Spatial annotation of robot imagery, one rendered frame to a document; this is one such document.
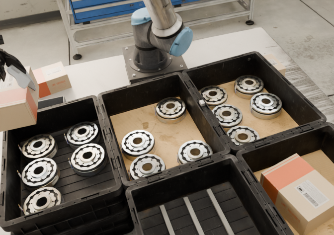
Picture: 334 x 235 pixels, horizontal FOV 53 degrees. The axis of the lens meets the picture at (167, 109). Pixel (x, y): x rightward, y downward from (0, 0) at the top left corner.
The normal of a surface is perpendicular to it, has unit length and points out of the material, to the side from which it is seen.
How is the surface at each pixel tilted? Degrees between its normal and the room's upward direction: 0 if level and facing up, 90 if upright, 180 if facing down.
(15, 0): 90
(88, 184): 0
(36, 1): 90
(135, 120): 0
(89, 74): 0
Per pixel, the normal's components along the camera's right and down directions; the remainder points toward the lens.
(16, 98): -0.09, -0.73
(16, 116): 0.23, 0.65
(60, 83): 0.44, 0.58
